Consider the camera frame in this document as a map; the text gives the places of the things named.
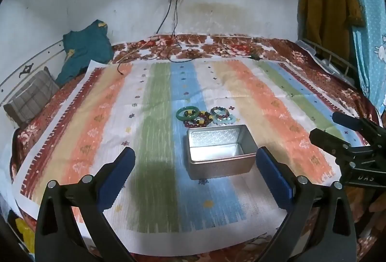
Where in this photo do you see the grey checked pillow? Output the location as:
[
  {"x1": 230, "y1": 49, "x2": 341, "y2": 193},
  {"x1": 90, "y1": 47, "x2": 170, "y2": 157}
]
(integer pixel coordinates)
[{"x1": 3, "y1": 66, "x2": 59, "y2": 127}]

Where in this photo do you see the black charging cable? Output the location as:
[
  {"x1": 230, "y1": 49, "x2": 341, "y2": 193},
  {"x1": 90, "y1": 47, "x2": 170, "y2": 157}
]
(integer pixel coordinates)
[{"x1": 116, "y1": 0, "x2": 212, "y2": 76}]

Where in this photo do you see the mustard brown hanging garment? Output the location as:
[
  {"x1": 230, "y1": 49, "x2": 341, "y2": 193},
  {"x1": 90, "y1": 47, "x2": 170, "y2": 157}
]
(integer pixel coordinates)
[{"x1": 299, "y1": 0, "x2": 365, "y2": 66}]

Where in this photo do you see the multicolour bead bracelet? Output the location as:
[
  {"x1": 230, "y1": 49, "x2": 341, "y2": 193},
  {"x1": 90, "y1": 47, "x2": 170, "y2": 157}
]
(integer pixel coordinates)
[{"x1": 210, "y1": 106, "x2": 228, "y2": 120}]

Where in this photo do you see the striped colourful cloth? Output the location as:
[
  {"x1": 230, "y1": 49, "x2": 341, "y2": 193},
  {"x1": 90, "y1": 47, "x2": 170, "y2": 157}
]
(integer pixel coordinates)
[{"x1": 13, "y1": 59, "x2": 365, "y2": 261}]

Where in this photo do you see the metal bed rail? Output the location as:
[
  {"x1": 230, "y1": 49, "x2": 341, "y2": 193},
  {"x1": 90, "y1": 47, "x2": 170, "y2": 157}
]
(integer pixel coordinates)
[{"x1": 296, "y1": 39, "x2": 357, "y2": 86}]

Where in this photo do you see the green jade bangle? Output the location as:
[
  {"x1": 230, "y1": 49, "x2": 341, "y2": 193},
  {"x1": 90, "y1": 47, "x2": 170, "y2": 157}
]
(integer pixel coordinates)
[{"x1": 175, "y1": 106, "x2": 200, "y2": 122}]

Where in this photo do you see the white thin cable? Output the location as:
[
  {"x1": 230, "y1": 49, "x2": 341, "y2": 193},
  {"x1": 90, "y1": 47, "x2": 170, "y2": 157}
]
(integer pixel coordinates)
[{"x1": 117, "y1": 35, "x2": 160, "y2": 65}]

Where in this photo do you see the teal garment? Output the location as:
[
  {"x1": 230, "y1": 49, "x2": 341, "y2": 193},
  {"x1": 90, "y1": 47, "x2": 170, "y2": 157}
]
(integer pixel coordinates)
[{"x1": 56, "y1": 19, "x2": 114, "y2": 87}]

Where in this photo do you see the blue cartoon curtain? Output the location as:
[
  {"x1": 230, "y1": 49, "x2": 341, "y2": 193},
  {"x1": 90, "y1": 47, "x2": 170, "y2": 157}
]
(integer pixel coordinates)
[{"x1": 353, "y1": 0, "x2": 385, "y2": 113}]

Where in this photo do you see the dark red bead bracelet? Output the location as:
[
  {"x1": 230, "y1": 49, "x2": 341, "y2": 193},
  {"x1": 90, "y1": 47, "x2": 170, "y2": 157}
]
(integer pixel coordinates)
[{"x1": 184, "y1": 116, "x2": 214, "y2": 129}]

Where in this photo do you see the silver metal tin box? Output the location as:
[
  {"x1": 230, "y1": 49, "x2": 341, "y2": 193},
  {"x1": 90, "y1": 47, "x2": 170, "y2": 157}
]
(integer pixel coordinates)
[{"x1": 186, "y1": 125, "x2": 258, "y2": 180}]

